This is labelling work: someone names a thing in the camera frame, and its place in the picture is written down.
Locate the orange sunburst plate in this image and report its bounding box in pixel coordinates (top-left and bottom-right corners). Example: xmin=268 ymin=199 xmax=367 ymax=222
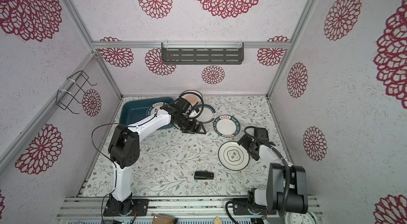
xmin=180 ymin=90 xmax=202 ymax=106

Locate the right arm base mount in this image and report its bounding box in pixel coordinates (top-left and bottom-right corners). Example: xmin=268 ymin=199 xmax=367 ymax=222
xmin=232 ymin=198 xmax=277 ymax=216

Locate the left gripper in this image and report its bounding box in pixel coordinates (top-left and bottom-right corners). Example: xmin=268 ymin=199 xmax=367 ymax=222
xmin=174 ymin=114 xmax=207 ymax=134

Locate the teal plastic bin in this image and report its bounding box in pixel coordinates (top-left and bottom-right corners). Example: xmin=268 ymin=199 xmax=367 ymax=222
xmin=119 ymin=97 xmax=174 ymax=125

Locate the white analog clock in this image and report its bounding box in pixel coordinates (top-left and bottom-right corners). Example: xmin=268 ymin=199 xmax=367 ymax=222
xmin=284 ymin=212 xmax=319 ymax=224

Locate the brown box front edge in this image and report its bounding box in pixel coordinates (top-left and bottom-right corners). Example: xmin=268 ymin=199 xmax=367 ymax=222
xmin=152 ymin=215 xmax=178 ymax=224

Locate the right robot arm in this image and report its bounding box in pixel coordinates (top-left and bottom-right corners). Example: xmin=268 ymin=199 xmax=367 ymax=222
xmin=238 ymin=126 xmax=308 ymax=217

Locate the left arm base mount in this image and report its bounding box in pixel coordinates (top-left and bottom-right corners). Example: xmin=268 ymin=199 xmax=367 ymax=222
xmin=103 ymin=194 xmax=149 ymax=217

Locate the green rim plate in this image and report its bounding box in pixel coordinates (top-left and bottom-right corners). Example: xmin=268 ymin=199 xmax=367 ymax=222
xmin=146 ymin=102 xmax=166 ymax=117
xmin=190 ymin=104 xmax=217 ymax=124
xmin=213 ymin=115 xmax=241 ymax=138

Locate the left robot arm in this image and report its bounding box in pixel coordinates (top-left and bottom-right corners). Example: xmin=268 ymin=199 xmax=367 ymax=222
xmin=108 ymin=95 xmax=206 ymax=203

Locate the grey wall shelf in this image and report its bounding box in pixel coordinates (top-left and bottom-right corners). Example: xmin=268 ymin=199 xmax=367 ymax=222
xmin=161 ymin=42 xmax=244 ymax=65

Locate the black wire wall rack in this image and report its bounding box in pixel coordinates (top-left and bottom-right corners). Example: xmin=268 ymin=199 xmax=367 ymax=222
xmin=55 ymin=70 xmax=96 ymax=115

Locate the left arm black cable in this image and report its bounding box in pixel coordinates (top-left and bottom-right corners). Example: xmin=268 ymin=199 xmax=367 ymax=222
xmin=91 ymin=89 xmax=205 ymax=224

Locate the black small device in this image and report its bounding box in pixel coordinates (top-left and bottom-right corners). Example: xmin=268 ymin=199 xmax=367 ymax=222
xmin=194 ymin=171 xmax=214 ymax=180

